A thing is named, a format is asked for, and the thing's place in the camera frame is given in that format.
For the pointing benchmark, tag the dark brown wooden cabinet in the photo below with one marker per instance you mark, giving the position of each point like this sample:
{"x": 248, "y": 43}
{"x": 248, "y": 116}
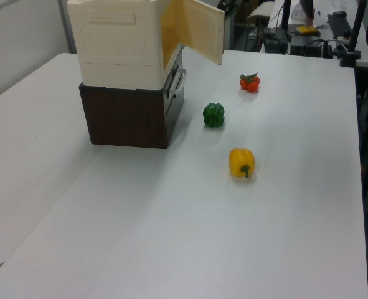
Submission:
{"x": 124, "y": 115}

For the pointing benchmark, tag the cream cabinet door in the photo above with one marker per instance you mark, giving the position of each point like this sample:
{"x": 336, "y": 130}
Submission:
{"x": 202, "y": 31}

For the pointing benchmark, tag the cream plastic cabinet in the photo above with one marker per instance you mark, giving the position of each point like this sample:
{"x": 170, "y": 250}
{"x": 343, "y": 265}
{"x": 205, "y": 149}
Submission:
{"x": 115, "y": 40}

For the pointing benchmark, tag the green bell pepper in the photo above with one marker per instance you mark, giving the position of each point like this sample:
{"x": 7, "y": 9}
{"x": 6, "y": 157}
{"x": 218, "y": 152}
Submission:
{"x": 213, "y": 115}

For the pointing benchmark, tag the yellow bell pepper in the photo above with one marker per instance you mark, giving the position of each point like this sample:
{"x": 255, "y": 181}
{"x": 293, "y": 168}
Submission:
{"x": 239, "y": 160}

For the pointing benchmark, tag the red tomato cluster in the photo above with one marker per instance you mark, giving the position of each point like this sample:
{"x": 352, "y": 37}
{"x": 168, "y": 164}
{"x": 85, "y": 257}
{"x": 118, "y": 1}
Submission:
{"x": 249, "y": 84}

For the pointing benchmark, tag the white rolled chair back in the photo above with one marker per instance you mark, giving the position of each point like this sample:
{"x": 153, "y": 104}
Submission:
{"x": 258, "y": 12}

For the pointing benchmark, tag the black electronics box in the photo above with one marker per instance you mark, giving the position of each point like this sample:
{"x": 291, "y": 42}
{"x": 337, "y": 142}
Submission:
{"x": 305, "y": 43}

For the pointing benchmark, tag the thin black pole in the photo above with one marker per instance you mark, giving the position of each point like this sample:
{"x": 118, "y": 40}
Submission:
{"x": 285, "y": 14}

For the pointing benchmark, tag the yellow sponge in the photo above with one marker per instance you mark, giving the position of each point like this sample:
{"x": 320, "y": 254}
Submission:
{"x": 306, "y": 30}

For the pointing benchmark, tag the black pole with clamp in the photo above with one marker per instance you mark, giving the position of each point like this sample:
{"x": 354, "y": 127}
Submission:
{"x": 355, "y": 37}

